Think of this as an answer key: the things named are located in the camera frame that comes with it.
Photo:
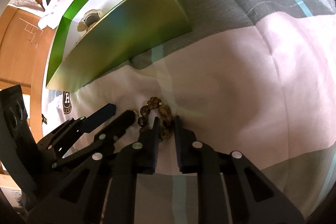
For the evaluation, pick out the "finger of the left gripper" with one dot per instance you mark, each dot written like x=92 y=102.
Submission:
x=61 y=139
x=103 y=140

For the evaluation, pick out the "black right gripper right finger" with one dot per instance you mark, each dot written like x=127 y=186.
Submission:
x=231 y=189

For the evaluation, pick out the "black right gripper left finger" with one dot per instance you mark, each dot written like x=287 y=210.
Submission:
x=107 y=185

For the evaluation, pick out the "cream white wristwatch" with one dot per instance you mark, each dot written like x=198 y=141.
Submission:
x=89 y=19

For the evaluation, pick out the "wooden wardrobe door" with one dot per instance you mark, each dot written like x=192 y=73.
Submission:
x=24 y=52

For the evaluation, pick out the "pink grey patchwork bedsheet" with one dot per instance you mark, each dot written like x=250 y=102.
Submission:
x=256 y=76

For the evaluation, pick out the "green cardboard box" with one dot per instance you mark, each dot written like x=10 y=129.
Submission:
x=127 y=28

